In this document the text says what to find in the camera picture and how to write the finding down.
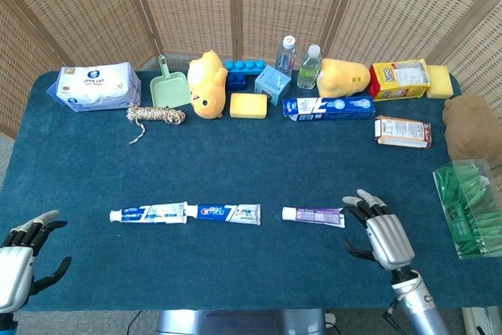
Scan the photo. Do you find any coiled beige rope bundle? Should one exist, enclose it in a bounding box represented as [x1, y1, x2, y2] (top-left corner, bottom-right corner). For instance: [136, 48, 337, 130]
[125, 104, 187, 145]

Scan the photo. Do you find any white tissue pack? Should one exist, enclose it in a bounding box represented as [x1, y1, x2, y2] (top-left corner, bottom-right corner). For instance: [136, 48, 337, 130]
[45, 61, 143, 112]

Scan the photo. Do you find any blue toothpaste carton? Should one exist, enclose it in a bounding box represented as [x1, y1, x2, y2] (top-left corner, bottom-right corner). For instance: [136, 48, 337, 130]
[282, 95, 377, 122]

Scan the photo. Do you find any Crest toothpaste tube red logo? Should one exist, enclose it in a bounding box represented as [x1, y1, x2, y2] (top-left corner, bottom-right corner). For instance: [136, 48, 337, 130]
[184, 202, 262, 227]

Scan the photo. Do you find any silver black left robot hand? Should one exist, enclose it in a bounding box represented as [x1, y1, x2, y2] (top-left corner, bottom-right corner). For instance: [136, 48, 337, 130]
[0, 209, 73, 315]

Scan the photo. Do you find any yellow red snack box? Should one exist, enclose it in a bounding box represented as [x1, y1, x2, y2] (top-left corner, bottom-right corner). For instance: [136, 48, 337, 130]
[369, 58, 431, 101]

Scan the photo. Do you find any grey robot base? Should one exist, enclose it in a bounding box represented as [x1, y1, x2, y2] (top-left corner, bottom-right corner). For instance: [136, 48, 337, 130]
[156, 308, 329, 335]

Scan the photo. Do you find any brown plush toy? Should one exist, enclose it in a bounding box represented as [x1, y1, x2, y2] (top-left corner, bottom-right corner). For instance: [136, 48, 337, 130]
[442, 94, 502, 163]

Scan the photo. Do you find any light blue small box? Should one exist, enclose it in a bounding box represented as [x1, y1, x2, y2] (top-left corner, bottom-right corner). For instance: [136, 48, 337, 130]
[254, 64, 293, 107]

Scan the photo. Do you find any teal table cloth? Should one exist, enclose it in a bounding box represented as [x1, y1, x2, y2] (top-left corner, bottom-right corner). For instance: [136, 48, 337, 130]
[0, 70, 502, 312]

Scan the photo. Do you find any yellow cleaning sponge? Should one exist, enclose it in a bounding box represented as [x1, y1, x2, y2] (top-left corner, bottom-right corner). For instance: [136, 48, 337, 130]
[425, 64, 456, 100]
[229, 92, 269, 119]

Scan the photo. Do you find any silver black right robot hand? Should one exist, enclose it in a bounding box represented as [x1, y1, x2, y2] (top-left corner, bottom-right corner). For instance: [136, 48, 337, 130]
[341, 188, 416, 272]

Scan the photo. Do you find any clear box of green packets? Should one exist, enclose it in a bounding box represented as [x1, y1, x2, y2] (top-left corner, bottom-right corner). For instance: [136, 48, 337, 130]
[431, 158, 502, 260]

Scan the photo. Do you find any black cable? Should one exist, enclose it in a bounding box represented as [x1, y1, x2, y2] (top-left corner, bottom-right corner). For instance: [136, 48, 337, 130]
[127, 310, 144, 335]

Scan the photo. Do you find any blue toy building block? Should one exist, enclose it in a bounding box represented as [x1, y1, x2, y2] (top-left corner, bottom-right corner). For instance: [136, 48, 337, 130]
[224, 59, 267, 92]

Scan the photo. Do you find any yellow duck plush with face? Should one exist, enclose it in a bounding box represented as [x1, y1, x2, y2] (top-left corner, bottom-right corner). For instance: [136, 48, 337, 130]
[187, 49, 229, 120]

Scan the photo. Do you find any clear bottle green label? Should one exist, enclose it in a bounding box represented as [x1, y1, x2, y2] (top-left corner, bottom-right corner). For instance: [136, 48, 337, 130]
[296, 44, 323, 89]

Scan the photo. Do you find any orange brown small carton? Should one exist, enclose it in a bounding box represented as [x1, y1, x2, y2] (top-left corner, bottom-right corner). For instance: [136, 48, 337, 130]
[373, 115, 433, 149]

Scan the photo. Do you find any blue white toothpaste tube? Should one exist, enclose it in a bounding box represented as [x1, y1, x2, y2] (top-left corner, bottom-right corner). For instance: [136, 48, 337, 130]
[109, 201, 189, 225]

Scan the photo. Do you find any clear bottle pink label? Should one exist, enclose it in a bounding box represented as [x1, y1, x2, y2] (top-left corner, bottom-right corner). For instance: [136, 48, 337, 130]
[275, 35, 297, 77]

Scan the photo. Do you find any short purple toothpaste tube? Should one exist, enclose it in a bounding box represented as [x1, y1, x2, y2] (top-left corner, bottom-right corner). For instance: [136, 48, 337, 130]
[282, 206, 347, 229]

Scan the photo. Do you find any yellow plush with tag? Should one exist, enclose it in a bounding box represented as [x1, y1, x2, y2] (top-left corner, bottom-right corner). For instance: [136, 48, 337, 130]
[315, 57, 372, 98]

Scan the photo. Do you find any green plastic dustpan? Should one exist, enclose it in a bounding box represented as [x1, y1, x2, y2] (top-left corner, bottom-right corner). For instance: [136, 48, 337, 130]
[150, 54, 192, 109]

